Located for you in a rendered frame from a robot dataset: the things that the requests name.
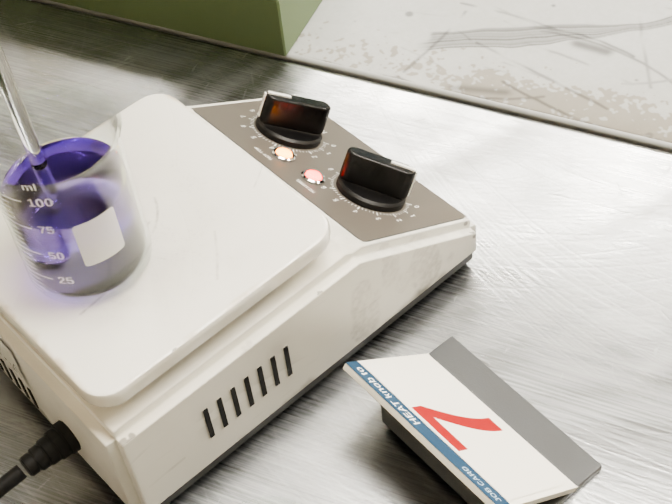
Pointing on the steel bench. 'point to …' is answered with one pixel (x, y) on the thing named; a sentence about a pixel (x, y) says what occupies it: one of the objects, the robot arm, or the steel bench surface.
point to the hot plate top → (172, 257)
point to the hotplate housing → (237, 364)
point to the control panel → (426, 203)
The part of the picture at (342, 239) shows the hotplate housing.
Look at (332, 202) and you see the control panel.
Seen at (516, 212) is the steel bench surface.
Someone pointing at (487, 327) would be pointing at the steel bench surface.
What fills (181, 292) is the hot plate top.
